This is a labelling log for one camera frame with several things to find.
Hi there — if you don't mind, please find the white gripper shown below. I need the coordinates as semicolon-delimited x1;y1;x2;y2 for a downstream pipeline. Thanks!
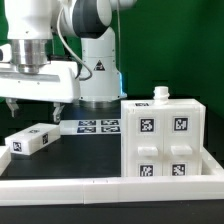
0;61;80;123

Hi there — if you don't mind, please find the white cabinet top block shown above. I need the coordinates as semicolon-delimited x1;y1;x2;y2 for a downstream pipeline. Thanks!
5;123;60;155

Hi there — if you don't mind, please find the white door panel with knob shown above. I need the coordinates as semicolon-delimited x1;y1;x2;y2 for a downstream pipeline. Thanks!
133;110;163;177

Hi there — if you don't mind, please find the white cabinet body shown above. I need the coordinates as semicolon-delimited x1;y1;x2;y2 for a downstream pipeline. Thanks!
121;86;206;178

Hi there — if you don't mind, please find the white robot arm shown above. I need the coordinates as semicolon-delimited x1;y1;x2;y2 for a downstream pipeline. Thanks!
0;0;137;122

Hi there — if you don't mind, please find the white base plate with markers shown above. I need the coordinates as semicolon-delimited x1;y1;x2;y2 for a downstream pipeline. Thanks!
60;119;121;135

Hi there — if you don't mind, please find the white cable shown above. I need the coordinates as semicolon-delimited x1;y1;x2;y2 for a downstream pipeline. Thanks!
56;6;94;82

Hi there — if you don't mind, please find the white U-shaped fence frame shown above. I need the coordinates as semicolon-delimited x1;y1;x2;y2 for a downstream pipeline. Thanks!
0;146;224;206

